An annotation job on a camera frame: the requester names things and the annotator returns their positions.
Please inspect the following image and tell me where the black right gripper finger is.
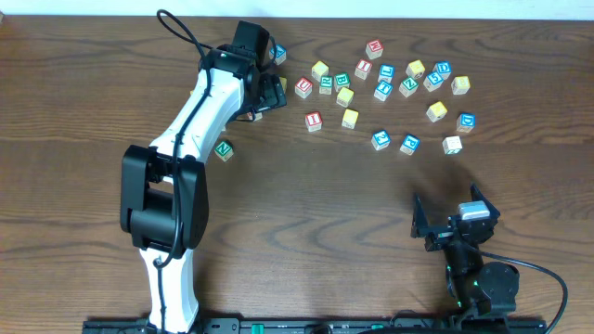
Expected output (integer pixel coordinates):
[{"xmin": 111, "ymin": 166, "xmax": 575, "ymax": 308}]
[
  {"xmin": 410, "ymin": 194, "xmax": 429, "ymax": 238},
  {"xmin": 470, "ymin": 183, "xmax": 487, "ymax": 203}
]

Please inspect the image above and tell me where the red i block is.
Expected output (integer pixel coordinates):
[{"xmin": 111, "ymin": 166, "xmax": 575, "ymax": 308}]
[
  {"xmin": 355, "ymin": 59, "xmax": 372, "ymax": 80},
  {"xmin": 305, "ymin": 111, "xmax": 323, "ymax": 132}
]

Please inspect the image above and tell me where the blue 2 block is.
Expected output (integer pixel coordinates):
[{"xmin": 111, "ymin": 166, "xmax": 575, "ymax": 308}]
[{"xmin": 371, "ymin": 130, "xmax": 391, "ymax": 150}]

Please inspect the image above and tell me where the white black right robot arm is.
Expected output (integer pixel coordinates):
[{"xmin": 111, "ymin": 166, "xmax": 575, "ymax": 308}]
[{"xmin": 411, "ymin": 185, "xmax": 520, "ymax": 328}]

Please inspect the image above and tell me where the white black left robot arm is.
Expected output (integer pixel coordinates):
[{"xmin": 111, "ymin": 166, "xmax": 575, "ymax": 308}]
[{"xmin": 120, "ymin": 45, "xmax": 286, "ymax": 333}]

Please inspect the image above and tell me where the yellow block near left gripper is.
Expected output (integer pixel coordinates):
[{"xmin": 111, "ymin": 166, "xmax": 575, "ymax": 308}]
[{"xmin": 279, "ymin": 77, "xmax": 287, "ymax": 93}]

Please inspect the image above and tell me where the red E block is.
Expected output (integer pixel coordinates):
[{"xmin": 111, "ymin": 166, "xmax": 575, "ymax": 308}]
[{"xmin": 246, "ymin": 111, "xmax": 263, "ymax": 122}]

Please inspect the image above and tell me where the red U block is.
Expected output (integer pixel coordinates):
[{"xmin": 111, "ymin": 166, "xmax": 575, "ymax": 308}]
[{"xmin": 294, "ymin": 77, "xmax": 313, "ymax": 99}]

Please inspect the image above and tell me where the blue X block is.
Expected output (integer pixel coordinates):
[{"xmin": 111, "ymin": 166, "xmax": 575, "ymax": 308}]
[{"xmin": 269, "ymin": 45, "xmax": 287, "ymax": 65}]

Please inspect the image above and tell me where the plain wooden block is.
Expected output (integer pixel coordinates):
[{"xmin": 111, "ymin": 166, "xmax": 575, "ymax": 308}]
[{"xmin": 442, "ymin": 135, "xmax": 463, "ymax": 155}]

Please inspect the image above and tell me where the yellow block top middle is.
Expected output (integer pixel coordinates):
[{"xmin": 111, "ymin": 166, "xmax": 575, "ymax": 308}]
[{"xmin": 311, "ymin": 60, "xmax": 329, "ymax": 82}]

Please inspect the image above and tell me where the green R block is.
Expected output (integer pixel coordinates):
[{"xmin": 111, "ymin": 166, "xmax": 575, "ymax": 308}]
[{"xmin": 319, "ymin": 75, "xmax": 333, "ymax": 95}]

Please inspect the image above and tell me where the green B block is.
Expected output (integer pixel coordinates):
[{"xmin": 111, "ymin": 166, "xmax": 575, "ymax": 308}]
[{"xmin": 333, "ymin": 72, "xmax": 351, "ymax": 92}]

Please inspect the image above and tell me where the blue D block lower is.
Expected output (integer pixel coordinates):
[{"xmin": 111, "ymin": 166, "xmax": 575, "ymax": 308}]
[{"xmin": 457, "ymin": 113, "xmax": 476, "ymax": 133}]

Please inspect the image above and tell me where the blue d block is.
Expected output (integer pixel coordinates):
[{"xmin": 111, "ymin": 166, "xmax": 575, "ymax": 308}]
[
  {"xmin": 457, "ymin": 113, "xmax": 476, "ymax": 133},
  {"xmin": 433, "ymin": 61, "xmax": 452, "ymax": 80}
]

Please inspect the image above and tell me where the green N block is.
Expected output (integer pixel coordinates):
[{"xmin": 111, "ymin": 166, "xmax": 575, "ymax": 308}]
[{"xmin": 214, "ymin": 141, "xmax": 234, "ymax": 161}]

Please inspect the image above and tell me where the yellow block below B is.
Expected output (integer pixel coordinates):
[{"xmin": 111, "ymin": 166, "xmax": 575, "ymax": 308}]
[{"xmin": 336, "ymin": 87, "xmax": 354, "ymax": 108}]

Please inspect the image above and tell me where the yellow block lower middle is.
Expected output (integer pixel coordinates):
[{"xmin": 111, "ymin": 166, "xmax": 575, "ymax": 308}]
[{"xmin": 342, "ymin": 109, "xmax": 359, "ymax": 129}]

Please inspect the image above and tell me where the blue P block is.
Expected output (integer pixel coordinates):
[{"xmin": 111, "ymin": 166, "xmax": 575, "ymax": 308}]
[{"xmin": 400, "ymin": 135, "xmax": 420, "ymax": 155}]

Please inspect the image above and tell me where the yellow block right middle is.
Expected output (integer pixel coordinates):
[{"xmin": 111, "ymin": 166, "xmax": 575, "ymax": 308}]
[{"xmin": 426, "ymin": 101, "xmax": 447, "ymax": 122}]

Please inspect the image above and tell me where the yellow block far right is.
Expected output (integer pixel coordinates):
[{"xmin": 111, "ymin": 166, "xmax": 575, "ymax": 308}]
[{"xmin": 451, "ymin": 76, "xmax": 471, "ymax": 96}]

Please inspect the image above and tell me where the blue T block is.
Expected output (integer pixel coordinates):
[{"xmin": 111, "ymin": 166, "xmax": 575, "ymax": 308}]
[{"xmin": 374, "ymin": 81, "xmax": 394, "ymax": 102}]

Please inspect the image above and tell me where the red H block top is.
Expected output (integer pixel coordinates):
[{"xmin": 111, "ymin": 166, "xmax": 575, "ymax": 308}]
[{"xmin": 366, "ymin": 39, "xmax": 384, "ymax": 59}]

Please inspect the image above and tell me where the blue L block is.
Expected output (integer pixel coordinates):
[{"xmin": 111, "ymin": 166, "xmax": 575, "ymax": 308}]
[{"xmin": 378, "ymin": 64, "xmax": 395, "ymax": 84}]

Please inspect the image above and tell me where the blue S block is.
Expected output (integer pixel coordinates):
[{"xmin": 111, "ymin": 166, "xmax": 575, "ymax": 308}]
[{"xmin": 423, "ymin": 71, "xmax": 444, "ymax": 92}]

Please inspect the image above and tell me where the green Z block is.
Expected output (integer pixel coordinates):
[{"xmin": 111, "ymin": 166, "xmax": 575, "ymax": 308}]
[{"xmin": 399, "ymin": 77, "xmax": 419, "ymax": 97}]

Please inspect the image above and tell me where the blue D block upper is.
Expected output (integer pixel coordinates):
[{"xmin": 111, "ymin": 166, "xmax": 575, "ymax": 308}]
[{"xmin": 433, "ymin": 61, "xmax": 452, "ymax": 80}]

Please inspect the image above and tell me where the yellow block upper right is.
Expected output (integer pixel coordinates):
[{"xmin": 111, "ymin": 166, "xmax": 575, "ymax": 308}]
[{"xmin": 406, "ymin": 59, "xmax": 425, "ymax": 80}]

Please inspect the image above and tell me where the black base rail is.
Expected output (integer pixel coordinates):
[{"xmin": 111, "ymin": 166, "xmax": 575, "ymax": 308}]
[{"xmin": 82, "ymin": 316, "xmax": 549, "ymax": 334}]

